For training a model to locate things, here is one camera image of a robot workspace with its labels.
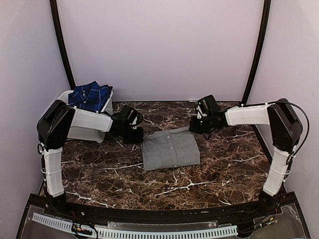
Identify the white slotted cable duct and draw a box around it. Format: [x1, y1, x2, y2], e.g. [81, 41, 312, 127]
[32, 213, 238, 239]

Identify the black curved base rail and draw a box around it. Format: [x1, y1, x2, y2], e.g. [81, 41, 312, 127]
[24, 193, 299, 227]

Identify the right black frame post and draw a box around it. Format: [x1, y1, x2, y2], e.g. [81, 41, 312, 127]
[241, 0, 271, 105]

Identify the white plastic bin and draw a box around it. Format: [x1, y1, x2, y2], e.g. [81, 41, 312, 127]
[67, 92, 113, 143]

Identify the black frame post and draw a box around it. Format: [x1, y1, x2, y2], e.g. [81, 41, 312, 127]
[49, 0, 76, 90]
[241, 0, 271, 105]

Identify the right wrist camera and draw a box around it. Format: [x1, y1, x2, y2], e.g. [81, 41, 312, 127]
[196, 95, 221, 119]

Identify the left black frame post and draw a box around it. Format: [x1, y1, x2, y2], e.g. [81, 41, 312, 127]
[49, 0, 76, 90]

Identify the blue plaid shirt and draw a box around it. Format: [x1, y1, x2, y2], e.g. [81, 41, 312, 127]
[68, 81, 113, 113]

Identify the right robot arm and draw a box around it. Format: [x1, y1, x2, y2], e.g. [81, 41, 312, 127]
[189, 95, 310, 197]

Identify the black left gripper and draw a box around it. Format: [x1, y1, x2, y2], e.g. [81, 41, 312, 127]
[117, 123, 143, 144]

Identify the grey long sleeve shirt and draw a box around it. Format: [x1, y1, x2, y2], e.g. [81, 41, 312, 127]
[141, 127, 200, 171]

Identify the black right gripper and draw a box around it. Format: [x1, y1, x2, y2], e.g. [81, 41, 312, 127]
[190, 114, 213, 134]

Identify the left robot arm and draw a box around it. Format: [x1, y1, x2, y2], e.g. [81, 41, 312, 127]
[37, 100, 144, 198]

